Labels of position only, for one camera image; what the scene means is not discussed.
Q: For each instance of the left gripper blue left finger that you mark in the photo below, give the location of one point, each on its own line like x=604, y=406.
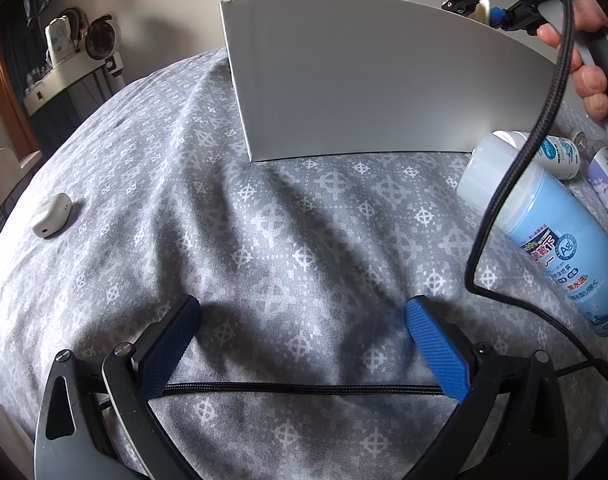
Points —
x=72, y=441

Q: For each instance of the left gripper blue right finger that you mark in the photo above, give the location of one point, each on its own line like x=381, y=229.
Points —
x=531, y=440

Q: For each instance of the white blue-print spray bottle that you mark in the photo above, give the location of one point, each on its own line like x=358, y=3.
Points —
x=559, y=156

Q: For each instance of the light blue spray can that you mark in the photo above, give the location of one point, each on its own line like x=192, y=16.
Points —
x=555, y=229

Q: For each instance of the clear plastic drink bottle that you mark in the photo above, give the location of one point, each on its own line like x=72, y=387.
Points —
x=594, y=160

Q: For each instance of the grey patterned bed sheet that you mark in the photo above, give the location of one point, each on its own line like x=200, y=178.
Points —
x=302, y=266

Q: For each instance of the white earbuds case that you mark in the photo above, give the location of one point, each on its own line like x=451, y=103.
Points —
x=52, y=216

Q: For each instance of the white cardboard storage box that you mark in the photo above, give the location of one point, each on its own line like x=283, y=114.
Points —
x=331, y=77

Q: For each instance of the round dark mirror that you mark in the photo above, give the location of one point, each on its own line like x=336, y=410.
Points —
x=102, y=38

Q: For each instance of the white wall shelf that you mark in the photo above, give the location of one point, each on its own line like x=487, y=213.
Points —
x=68, y=73

